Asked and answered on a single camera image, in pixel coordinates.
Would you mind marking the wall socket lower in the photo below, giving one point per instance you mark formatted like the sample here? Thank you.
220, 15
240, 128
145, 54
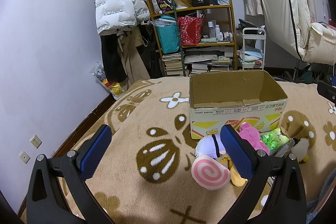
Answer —
24, 157

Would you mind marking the stack of books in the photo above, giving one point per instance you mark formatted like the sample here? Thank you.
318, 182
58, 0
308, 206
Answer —
197, 60

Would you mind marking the small penguin plush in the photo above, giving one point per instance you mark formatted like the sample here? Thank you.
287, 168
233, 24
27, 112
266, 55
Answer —
300, 150

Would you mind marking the snack plastic bag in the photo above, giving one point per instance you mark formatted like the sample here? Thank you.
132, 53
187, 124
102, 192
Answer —
111, 86

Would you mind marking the cardboard box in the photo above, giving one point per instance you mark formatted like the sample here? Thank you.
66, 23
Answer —
234, 97

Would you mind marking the pink swirl roll plush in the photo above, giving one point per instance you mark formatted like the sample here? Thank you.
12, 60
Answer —
210, 174

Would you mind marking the red bag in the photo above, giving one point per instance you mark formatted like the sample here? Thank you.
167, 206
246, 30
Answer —
190, 30

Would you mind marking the beige trench coat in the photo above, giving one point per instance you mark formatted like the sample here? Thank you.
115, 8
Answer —
131, 60

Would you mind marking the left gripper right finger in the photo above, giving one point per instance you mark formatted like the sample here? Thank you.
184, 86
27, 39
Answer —
286, 202

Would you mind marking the green tissue pack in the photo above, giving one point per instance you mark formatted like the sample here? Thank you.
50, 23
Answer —
275, 139

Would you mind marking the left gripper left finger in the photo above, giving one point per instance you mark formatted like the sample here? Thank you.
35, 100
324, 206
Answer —
46, 202

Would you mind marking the pink bear plush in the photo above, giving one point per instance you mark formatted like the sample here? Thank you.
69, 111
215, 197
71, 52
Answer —
251, 134

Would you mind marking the wooden shelf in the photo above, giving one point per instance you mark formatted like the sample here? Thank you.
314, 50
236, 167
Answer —
218, 28

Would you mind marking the teal bag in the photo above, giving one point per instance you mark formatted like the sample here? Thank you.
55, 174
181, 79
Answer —
167, 33

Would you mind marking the wall socket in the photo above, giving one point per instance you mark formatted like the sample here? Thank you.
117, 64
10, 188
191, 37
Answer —
35, 141
24, 157

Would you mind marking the white trolley cart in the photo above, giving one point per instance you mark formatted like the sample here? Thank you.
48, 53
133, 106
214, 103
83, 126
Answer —
252, 53

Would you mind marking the white haired doll plush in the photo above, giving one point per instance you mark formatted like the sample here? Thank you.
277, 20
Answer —
211, 146

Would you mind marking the yellow dog plush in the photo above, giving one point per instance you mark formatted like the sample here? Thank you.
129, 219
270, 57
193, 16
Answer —
236, 179

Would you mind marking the white duvet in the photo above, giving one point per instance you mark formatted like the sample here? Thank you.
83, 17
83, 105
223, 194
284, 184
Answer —
289, 25

